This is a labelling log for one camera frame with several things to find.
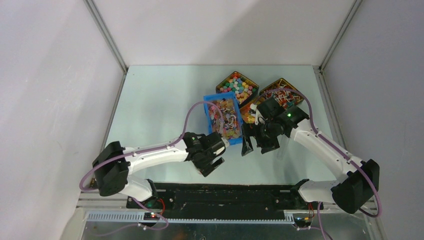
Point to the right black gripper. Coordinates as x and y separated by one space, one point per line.
266 146

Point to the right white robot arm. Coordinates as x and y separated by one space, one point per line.
356 180

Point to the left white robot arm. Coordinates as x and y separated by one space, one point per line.
116 166

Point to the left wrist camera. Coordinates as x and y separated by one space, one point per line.
222 149

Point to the clear plastic scoop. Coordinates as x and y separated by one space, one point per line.
283 148

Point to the blue plastic candy bin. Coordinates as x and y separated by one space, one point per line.
223 116

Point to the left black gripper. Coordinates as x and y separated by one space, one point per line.
202 166

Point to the tin of lollipops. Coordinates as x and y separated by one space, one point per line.
285 98

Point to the tin of gummy candies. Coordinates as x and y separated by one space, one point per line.
246 114

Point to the tin of square candies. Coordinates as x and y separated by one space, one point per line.
244 88

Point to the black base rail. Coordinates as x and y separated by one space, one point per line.
202 201

